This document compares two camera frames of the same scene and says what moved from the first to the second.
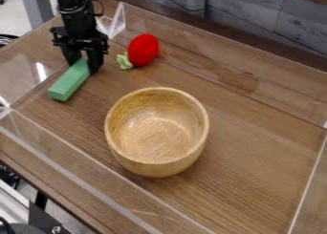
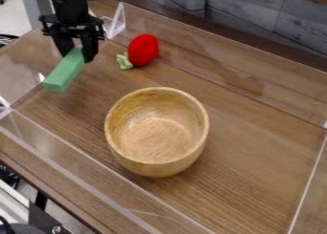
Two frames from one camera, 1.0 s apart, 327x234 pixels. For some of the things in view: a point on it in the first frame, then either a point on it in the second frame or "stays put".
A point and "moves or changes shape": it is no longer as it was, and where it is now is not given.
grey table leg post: x=39 y=6 stays put
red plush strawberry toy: x=142 y=52 stays put
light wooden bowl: x=156 y=131 stays put
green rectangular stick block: x=71 y=80 moves or changes shape
